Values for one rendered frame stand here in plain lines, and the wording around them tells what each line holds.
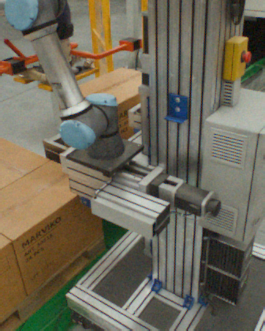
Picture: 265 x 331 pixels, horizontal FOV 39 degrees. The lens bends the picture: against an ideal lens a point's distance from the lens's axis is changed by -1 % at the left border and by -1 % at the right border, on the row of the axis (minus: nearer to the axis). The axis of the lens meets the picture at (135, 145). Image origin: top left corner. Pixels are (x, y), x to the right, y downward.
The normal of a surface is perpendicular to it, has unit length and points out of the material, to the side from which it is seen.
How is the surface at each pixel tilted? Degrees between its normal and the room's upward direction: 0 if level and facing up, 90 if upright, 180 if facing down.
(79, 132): 97
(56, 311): 0
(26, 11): 83
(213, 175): 90
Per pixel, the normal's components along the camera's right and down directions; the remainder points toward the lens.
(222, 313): -0.04, -0.87
